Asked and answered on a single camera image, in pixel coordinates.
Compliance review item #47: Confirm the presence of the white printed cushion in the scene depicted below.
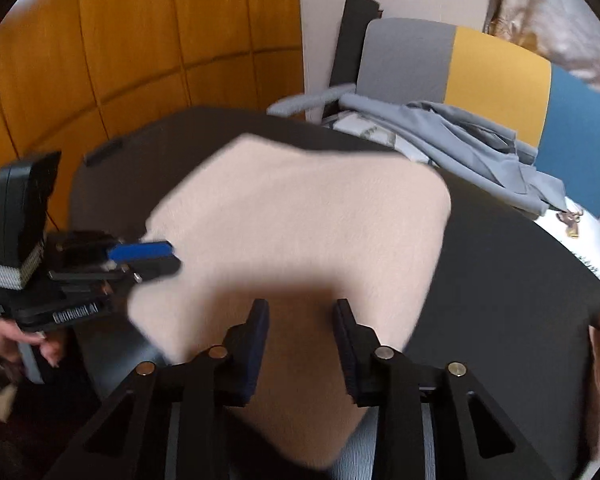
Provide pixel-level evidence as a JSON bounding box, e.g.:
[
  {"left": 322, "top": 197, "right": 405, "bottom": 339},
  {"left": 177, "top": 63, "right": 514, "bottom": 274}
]
[{"left": 322, "top": 110, "right": 600, "bottom": 286}]

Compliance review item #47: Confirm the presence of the grey yellow blue chair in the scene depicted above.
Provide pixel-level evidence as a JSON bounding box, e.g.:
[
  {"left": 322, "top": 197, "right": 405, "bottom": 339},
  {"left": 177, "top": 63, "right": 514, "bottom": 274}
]
[{"left": 267, "top": 17, "right": 600, "bottom": 221}]

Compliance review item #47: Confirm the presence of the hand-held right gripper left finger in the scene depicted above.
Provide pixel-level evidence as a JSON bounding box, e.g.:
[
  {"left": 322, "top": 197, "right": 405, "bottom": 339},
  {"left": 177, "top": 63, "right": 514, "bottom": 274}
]
[{"left": 45, "top": 298, "right": 271, "bottom": 480}]

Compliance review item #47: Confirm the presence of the black rolled mat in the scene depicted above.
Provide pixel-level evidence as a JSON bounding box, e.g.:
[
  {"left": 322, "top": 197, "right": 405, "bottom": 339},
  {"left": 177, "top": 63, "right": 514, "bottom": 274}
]
[{"left": 328, "top": 0, "right": 383, "bottom": 116}]

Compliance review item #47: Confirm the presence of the beige knit sweater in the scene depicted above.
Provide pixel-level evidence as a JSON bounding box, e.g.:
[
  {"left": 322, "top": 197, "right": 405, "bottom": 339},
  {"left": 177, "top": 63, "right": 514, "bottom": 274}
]
[{"left": 127, "top": 132, "right": 453, "bottom": 471}]

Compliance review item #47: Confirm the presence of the person's left hand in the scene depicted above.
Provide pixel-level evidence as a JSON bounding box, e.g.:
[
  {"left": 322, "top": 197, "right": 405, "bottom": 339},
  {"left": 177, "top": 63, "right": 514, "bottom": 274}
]
[{"left": 0, "top": 317, "right": 63, "bottom": 368}]

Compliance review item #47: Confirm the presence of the grey garment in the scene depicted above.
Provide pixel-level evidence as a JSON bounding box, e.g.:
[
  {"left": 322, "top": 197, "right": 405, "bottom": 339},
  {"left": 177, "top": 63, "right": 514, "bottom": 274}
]
[{"left": 339, "top": 92, "right": 568, "bottom": 217}]

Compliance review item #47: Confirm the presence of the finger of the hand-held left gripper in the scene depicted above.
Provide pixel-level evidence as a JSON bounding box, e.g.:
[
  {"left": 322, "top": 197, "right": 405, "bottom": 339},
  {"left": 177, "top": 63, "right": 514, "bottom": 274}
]
[
  {"left": 107, "top": 241, "right": 174, "bottom": 262},
  {"left": 127, "top": 258, "right": 182, "bottom": 282}
]

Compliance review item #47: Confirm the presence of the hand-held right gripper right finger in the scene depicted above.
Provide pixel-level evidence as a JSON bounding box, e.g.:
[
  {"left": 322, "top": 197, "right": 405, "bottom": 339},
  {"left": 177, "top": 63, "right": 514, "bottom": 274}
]
[{"left": 332, "top": 298, "right": 555, "bottom": 480}]

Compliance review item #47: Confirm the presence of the orange wooden wardrobe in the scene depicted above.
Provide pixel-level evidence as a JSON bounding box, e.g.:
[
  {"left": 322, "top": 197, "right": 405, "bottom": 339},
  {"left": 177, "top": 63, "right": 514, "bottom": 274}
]
[{"left": 0, "top": 0, "right": 305, "bottom": 281}]

